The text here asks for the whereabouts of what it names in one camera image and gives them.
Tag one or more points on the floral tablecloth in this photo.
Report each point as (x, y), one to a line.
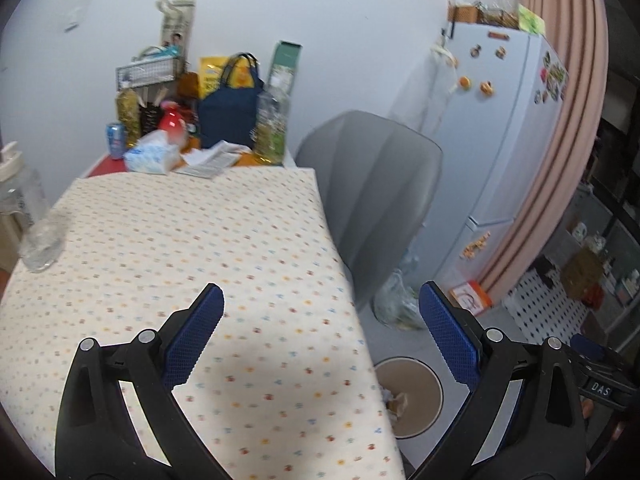
(175, 260)

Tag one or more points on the red and white vase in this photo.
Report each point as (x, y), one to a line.
(171, 120)

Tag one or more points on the white tote bag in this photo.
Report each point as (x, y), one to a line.
(425, 90)

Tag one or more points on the green and yellow packet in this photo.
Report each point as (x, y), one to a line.
(530, 20)

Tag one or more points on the tall clear flower-label bottle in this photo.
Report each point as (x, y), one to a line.
(271, 127)

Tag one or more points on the navy lunch bag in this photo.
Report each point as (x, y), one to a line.
(227, 115)

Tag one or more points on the grey chair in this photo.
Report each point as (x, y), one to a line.
(370, 185)

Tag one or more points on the person's right hand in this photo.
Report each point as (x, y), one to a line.
(588, 408)

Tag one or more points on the clear plastic bag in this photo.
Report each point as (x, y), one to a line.
(397, 300)

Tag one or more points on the white tissue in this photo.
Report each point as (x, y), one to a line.
(397, 402)

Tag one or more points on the orange and white box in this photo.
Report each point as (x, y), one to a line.
(470, 297)

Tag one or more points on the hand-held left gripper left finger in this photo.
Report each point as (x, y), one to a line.
(195, 335)

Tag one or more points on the green box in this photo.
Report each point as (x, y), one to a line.
(286, 62)

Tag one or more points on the printed white paper bag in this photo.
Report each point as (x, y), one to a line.
(177, 20)

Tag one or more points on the blue drink can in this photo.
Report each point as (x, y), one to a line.
(115, 141)

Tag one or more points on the black utensil holder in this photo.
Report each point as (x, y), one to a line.
(149, 112)

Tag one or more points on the tan cushion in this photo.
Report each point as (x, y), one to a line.
(7, 240)

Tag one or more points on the large clear water jug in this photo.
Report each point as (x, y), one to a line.
(45, 240)

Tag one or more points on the white fridge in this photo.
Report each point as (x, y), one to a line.
(495, 160)

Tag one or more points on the round white trash bin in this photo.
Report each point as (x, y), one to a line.
(425, 385)

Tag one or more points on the cluster of yellow fridge magnets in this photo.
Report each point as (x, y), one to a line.
(477, 245)

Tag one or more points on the round orange fridge magnet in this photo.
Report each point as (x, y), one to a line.
(465, 81)

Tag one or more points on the blue and white tissue pack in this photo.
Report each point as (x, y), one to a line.
(150, 155)

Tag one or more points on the white light switch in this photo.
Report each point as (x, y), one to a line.
(72, 17)

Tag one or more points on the brown cardboard box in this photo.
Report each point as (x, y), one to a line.
(580, 272)

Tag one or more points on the white papers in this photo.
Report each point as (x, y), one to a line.
(212, 160)

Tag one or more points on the orange animal fridge magnet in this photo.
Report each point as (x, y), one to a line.
(486, 87)

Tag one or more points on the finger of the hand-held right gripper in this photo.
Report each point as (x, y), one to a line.
(585, 344)

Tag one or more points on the wicker basket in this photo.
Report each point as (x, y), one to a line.
(470, 14)

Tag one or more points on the black storage shelf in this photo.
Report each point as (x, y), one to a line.
(622, 210)

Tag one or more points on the cluster of side fridge magnets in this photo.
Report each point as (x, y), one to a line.
(552, 77)

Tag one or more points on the white dotted mat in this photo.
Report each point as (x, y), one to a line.
(540, 310)

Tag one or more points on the yellow snack packet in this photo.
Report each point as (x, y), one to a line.
(210, 67)

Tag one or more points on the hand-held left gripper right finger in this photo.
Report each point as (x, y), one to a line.
(450, 340)

